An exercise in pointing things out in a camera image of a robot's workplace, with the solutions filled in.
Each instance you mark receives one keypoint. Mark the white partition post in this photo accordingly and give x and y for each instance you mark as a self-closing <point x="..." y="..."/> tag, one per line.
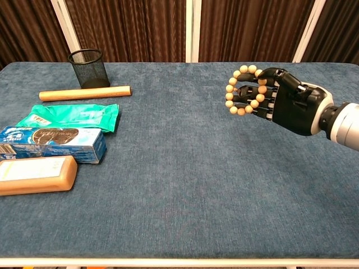
<point x="66" y="30"/>
<point x="308" y="30"/>
<point x="193" y="30"/>

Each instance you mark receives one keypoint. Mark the blue cookie box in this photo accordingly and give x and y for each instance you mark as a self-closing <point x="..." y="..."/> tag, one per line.
<point x="56" y="147"/>

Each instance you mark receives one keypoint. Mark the green snack pouch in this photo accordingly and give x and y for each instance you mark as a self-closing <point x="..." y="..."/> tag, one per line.
<point x="70" y="115"/>

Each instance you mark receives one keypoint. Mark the black mesh pen cup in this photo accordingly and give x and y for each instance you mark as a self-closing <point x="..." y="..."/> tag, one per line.
<point x="89" y="73"/>

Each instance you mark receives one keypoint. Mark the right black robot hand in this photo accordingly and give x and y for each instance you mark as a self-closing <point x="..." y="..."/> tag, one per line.
<point x="291" y="109"/>

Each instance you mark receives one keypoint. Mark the wooden rolling stick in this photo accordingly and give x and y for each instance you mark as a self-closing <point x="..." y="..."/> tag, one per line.
<point x="84" y="93"/>

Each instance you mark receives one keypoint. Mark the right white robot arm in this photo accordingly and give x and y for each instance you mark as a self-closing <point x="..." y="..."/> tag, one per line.
<point x="347" y="126"/>

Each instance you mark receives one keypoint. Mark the white table frame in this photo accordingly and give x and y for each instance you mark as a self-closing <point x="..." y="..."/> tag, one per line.
<point x="179" y="262"/>

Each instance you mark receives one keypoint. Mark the blue table cloth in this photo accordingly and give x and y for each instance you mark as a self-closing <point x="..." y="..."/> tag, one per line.
<point x="179" y="173"/>

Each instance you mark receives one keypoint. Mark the brown pleated curtain panel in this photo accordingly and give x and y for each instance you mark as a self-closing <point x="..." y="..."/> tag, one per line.
<point x="126" y="28"/>
<point x="252" y="28"/>
<point x="342" y="30"/>
<point x="25" y="30"/>

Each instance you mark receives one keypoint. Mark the brown drink bottle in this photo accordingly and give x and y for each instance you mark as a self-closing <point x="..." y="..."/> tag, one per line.
<point x="66" y="173"/>

